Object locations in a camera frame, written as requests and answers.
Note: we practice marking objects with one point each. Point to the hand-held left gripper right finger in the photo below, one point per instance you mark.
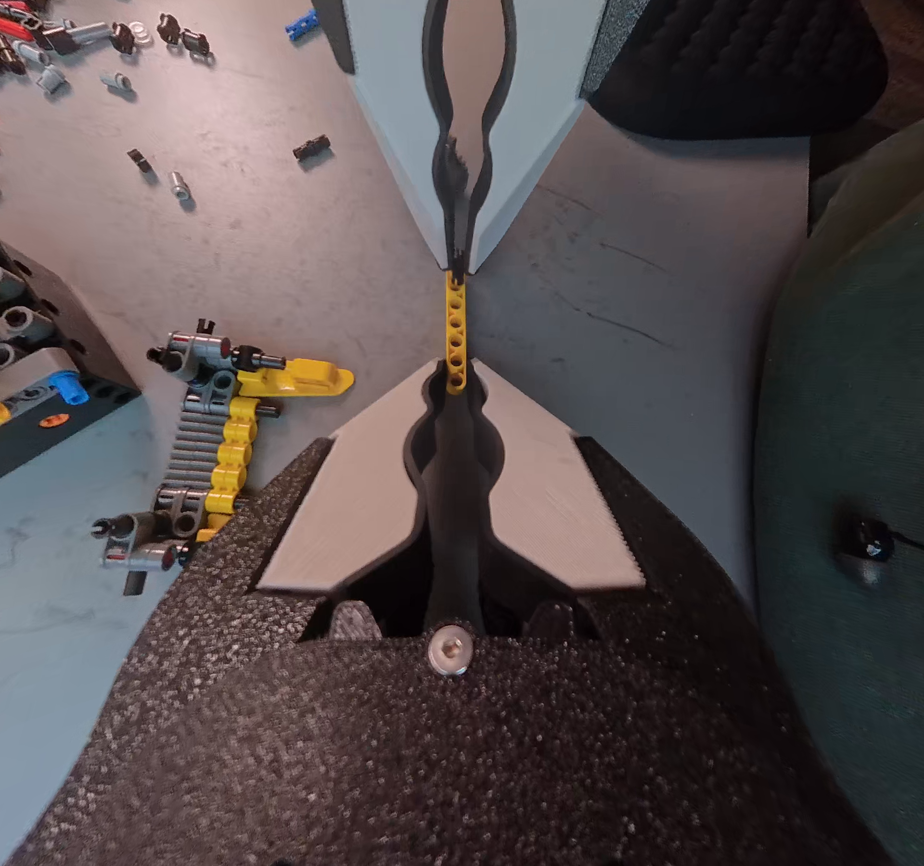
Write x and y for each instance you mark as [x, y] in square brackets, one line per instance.
[563, 519]

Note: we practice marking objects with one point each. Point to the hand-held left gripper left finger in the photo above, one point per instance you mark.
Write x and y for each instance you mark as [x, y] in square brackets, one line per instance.
[339, 519]

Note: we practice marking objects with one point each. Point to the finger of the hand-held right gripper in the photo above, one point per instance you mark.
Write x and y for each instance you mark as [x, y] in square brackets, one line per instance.
[556, 50]
[382, 50]

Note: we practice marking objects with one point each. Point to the blue lego pin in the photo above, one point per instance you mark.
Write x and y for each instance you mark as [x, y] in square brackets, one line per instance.
[302, 24]

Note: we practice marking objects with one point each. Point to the thin black lego pin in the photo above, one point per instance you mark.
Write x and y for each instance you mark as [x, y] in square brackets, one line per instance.
[312, 148]
[458, 263]

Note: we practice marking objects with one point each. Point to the yellow lego blade with connector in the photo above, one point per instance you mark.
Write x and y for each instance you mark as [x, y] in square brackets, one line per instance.
[310, 375]

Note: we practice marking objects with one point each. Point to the grey grille yellow lego assembly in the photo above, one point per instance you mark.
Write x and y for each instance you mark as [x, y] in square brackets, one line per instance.
[195, 440]

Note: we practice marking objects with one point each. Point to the yellow lego beam with holes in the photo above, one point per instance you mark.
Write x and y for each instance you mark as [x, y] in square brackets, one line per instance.
[449, 332]

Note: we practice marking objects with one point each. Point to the yellow black lego robot model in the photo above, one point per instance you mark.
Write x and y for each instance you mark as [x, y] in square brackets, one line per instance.
[94, 404]

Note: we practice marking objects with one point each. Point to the pile of small lego pins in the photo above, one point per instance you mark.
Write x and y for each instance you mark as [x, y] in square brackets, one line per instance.
[43, 29]

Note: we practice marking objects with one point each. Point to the person's green sweater torso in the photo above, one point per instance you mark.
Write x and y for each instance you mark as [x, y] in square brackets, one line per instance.
[852, 375]

